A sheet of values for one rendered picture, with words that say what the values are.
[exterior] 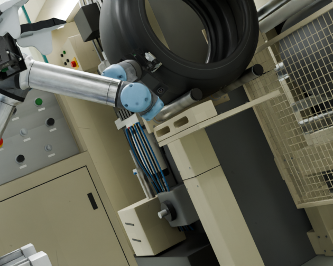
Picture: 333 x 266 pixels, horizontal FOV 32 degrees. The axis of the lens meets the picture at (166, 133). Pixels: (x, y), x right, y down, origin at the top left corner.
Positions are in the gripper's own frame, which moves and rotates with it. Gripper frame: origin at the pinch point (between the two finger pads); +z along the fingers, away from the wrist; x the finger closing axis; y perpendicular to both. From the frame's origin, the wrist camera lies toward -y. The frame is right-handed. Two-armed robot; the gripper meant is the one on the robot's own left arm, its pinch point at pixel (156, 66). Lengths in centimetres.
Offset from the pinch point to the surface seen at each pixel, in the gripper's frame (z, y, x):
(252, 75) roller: 25.4, -24.8, -14.9
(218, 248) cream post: 30, -65, 48
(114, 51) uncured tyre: 7.3, 15.9, 10.2
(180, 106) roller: 10.2, -14.5, 8.0
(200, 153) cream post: 35, -32, 26
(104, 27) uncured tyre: 10.4, 25.0, 7.4
